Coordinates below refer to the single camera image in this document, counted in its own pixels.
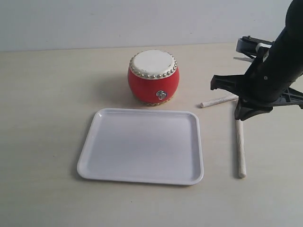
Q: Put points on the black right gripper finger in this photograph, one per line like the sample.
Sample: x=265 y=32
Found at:
x=230 y=83
x=245 y=110

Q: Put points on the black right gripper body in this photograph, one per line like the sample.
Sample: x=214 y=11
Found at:
x=267 y=82

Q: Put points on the pale wooden drumstick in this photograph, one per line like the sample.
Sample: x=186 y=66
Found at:
x=218 y=101
x=240 y=148

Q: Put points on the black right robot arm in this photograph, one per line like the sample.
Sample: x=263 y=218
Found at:
x=291 y=37

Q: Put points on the small red drum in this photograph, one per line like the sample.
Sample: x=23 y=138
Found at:
x=153 y=76

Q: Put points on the white rectangular plastic tray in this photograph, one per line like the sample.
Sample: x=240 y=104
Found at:
x=143 y=146

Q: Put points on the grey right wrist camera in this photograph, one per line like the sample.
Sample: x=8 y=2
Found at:
x=249 y=46

